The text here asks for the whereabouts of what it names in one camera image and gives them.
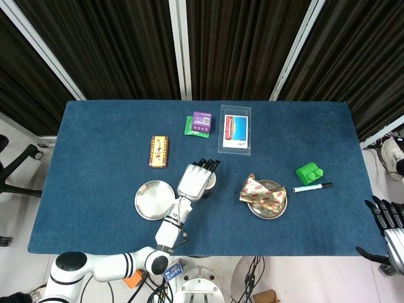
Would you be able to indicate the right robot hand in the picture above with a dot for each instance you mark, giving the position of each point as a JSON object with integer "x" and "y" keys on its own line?
{"x": 394, "y": 240}

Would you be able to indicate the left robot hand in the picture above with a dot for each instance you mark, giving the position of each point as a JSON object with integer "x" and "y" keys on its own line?
{"x": 195, "y": 181}

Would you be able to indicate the white paper cup blue band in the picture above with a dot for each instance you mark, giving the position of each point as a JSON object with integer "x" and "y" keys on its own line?
{"x": 212, "y": 186}

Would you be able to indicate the snack wrapper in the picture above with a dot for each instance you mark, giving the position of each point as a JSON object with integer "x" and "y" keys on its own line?
{"x": 263, "y": 194}

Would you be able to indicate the round white robot base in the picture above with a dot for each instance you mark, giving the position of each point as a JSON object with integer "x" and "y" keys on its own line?
{"x": 199, "y": 287}

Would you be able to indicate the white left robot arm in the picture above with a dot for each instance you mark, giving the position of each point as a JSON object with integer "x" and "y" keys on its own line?
{"x": 104, "y": 266}

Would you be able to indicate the round stainless steel plate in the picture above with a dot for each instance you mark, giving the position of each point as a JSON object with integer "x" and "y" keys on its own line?
{"x": 153, "y": 200}
{"x": 268, "y": 214}

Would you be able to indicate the red yellow cardboard box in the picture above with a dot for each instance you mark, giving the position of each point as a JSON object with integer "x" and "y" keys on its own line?
{"x": 158, "y": 152}

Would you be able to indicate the green flat packet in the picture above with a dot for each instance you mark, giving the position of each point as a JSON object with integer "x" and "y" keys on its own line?
{"x": 188, "y": 127}

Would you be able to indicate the small purple box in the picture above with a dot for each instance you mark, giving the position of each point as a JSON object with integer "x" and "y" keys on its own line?
{"x": 202, "y": 121}

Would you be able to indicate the photo postcard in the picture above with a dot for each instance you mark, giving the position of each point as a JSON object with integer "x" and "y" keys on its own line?
{"x": 236, "y": 131}

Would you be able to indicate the white sneaker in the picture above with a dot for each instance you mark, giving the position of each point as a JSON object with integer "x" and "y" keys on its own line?
{"x": 389, "y": 158}

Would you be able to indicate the blue white small carton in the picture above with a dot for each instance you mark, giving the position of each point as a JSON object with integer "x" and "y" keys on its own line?
{"x": 174, "y": 270}

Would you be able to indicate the white green marker pen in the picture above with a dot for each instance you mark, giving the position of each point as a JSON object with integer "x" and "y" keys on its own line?
{"x": 309, "y": 188}

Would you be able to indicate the blue table cloth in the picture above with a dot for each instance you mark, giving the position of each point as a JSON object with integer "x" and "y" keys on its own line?
{"x": 94, "y": 221}

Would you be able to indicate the green plastic case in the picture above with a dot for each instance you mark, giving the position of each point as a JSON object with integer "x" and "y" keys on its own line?
{"x": 307, "y": 173}

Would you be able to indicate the orange box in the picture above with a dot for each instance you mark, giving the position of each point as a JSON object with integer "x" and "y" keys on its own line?
{"x": 134, "y": 279}

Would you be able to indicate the brown cardboard box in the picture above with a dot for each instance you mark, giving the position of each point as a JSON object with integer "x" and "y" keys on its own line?
{"x": 266, "y": 297}

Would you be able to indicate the dark pleated curtain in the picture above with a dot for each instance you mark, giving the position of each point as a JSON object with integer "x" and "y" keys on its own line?
{"x": 110, "y": 47}
{"x": 363, "y": 57}
{"x": 240, "y": 47}
{"x": 22, "y": 94}

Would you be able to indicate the black office chair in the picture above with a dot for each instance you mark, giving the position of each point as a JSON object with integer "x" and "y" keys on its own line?
{"x": 19, "y": 164}

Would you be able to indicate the white frame post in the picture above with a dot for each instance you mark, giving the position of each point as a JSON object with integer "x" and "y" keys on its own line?
{"x": 181, "y": 50}
{"x": 300, "y": 47}
{"x": 41, "y": 47}

